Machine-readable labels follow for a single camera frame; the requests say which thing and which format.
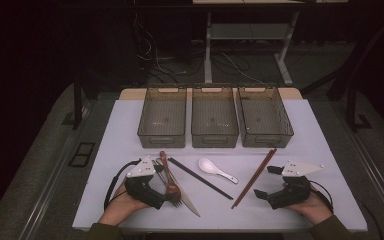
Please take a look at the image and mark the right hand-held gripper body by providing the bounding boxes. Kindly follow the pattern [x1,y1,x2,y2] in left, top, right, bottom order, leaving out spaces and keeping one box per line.
[265,160,325,210]

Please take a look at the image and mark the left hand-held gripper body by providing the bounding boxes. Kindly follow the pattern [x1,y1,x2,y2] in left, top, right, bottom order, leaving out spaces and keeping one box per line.
[124,156,168,210]

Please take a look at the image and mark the brown wooden spoon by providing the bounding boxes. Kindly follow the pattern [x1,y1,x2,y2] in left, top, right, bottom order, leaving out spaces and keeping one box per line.
[159,150,183,204]

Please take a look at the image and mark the steel fork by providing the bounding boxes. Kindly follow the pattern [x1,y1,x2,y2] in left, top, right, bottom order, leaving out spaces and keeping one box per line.
[153,159,184,208]

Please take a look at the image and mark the brown wooden chopstick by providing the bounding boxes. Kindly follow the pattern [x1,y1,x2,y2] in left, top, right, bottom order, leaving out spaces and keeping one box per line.
[230,148,277,209]
[232,148,278,210]

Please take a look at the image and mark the steel table knife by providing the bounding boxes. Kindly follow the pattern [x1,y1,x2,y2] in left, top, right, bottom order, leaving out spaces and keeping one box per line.
[155,159,202,218]

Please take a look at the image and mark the black chopstick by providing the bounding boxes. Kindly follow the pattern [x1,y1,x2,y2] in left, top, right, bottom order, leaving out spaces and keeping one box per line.
[167,158,233,201]
[168,157,234,200]

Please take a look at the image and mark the white ceramic spoon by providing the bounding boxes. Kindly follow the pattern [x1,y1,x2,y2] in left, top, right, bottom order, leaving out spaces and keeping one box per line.
[198,157,240,185]

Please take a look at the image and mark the translucent grey plastic bin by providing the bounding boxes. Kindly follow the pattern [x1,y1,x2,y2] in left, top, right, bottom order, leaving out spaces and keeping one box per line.
[137,87,188,149]
[190,85,240,149]
[235,85,295,149]

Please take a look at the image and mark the person's left hand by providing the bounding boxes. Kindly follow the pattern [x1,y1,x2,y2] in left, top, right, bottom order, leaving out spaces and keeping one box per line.
[104,181,152,225]

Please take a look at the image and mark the person's right hand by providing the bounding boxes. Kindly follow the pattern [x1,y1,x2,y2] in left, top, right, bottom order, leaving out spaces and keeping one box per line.
[284,185,333,225]

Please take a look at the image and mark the black metal stand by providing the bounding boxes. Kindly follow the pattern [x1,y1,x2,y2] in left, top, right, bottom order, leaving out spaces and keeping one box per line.
[301,16,384,132]

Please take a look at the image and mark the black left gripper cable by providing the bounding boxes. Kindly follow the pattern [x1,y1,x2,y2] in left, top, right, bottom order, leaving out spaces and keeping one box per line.
[103,159,143,211]

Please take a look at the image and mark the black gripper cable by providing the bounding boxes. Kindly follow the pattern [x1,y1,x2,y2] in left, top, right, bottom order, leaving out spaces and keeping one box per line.
[103,159,143,211]
[309,179,335,214]

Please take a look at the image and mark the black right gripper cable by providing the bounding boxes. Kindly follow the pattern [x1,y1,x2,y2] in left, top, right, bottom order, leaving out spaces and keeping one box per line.
[309,179,335,214]

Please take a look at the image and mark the black floor socket frame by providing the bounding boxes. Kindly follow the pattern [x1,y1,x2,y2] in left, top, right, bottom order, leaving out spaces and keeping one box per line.
[68,141,96,168]

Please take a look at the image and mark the metal floor rail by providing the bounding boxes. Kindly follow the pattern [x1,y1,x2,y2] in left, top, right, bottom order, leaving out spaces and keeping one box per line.
[339,109,384,228]
[18,99,94,240]

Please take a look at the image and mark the bundle of black floor cables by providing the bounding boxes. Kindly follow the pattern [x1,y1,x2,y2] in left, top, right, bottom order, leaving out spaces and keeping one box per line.
[133,13,264,84]

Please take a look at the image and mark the white metal desk frame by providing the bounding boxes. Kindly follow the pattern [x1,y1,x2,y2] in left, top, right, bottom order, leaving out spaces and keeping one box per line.
[193,0,348,86]

